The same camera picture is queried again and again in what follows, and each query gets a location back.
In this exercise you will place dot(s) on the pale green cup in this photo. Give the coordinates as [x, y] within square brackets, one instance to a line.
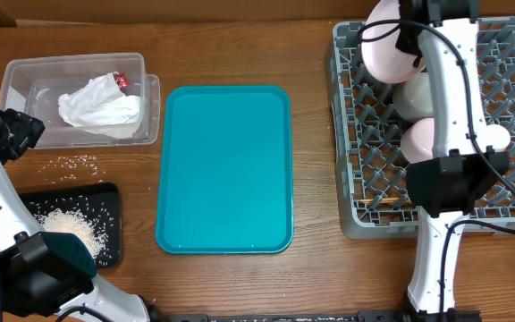
[499, 137]

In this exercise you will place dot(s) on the pink bowl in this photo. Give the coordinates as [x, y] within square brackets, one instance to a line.
[417, 142]

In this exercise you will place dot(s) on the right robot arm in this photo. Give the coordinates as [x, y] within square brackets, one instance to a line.
[465, 164]

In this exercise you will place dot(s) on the teal serving tray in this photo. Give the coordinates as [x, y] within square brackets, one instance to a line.
[226, 179]

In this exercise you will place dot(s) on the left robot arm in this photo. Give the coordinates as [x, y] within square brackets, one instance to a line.
[44, 273]

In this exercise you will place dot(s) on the black plastic tray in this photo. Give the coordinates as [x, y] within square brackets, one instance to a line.
[100, 193]

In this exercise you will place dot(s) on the grey small plate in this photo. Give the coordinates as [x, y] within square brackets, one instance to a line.
[412, 99]

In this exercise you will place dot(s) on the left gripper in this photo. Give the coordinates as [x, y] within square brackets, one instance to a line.
[27, 131]

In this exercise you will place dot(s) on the pile of white rice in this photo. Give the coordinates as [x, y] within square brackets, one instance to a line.
[95, 227]

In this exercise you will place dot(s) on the grey dish rack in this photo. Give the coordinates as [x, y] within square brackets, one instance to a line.
[370, 168]

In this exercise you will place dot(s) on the red wrapper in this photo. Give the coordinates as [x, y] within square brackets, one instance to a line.
[121, 80]

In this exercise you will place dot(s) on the clear plastic bin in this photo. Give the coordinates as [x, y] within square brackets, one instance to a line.
[34, 85]

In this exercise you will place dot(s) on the white napkin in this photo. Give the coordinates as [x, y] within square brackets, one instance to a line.
[118, 118]
[97, 92]

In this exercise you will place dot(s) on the scattered rice grains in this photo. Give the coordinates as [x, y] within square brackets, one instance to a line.
[73, 168]

